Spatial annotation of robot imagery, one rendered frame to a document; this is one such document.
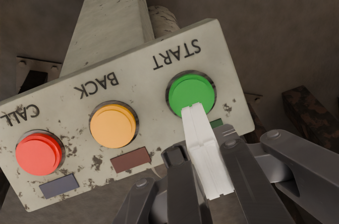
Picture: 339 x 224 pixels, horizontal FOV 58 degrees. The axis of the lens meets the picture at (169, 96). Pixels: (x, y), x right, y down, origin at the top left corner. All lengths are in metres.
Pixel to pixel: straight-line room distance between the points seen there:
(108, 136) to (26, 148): 0.07
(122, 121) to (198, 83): 0.07
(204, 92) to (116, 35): 0.15
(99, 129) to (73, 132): 0.03
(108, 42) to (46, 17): 0.55
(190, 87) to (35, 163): 0.16
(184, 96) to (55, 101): 0.12
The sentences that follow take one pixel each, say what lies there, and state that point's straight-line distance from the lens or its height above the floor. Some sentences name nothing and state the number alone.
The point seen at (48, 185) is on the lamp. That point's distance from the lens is 0.33.
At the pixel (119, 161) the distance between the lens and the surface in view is 0.30.
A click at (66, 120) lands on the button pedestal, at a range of 0.29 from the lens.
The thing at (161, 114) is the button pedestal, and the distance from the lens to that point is 0.28.
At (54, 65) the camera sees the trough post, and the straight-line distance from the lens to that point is 0.94.
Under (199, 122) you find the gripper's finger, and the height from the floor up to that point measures 0.69.
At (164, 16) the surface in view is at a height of 0.09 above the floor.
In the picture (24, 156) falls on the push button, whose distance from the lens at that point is 0.31.
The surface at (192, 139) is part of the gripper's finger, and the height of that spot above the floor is 0.71.
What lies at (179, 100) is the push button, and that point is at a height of 0.61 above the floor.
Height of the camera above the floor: 0.82
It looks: 56 degrees down
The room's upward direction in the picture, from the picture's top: 166 degrees clockwise
